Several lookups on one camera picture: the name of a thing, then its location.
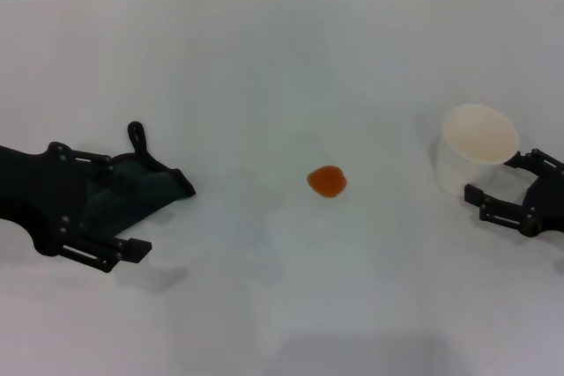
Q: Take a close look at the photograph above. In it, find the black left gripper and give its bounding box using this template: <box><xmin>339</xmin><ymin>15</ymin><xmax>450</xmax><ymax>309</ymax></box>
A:
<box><xmin>0</xmin><ymin>141</ymin><xmax>153</xmax><ymax>275</ymax></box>

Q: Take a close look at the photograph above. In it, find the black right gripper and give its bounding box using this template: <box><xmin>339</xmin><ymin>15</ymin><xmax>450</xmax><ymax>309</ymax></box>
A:
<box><xmin>463</xmin><ymin>148</ymin><xmax>564</xmax><ymax>239</ymax></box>

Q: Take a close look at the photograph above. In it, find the dark rag with loop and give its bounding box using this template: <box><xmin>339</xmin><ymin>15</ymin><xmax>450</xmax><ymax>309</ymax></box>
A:
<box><xmin>81</xmin><ymin>120</ymin><xmax>197</xmax><ymax>237</ymax></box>

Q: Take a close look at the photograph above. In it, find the white plastic cup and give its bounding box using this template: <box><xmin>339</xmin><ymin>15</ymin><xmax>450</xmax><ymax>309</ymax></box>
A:
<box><xmin>434</xmin><ymin>103</ymin><xmax>521</xmax><ymax>197</ymax></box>

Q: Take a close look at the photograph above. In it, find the small orange object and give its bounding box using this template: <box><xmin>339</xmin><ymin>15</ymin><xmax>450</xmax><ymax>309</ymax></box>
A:
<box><xmin>306</xmin><ymin>166</ymin><xmax>349</xmax><ymax>199</ymax></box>

